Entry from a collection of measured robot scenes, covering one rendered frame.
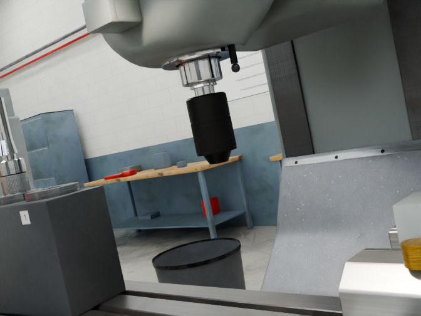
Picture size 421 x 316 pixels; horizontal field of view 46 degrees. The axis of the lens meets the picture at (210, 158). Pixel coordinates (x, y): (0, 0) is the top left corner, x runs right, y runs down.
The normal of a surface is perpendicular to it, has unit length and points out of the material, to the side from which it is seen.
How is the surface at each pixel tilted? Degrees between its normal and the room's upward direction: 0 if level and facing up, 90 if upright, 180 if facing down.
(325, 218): 63
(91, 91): 90
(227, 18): 125
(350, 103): 90
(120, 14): 90
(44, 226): 90
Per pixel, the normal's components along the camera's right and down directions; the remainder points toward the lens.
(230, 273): 0.67, -0.04
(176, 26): 0.10, 0.65
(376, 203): -0.66, -0.30
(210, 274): 0.29, 0.06
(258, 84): -0.65, 0.18
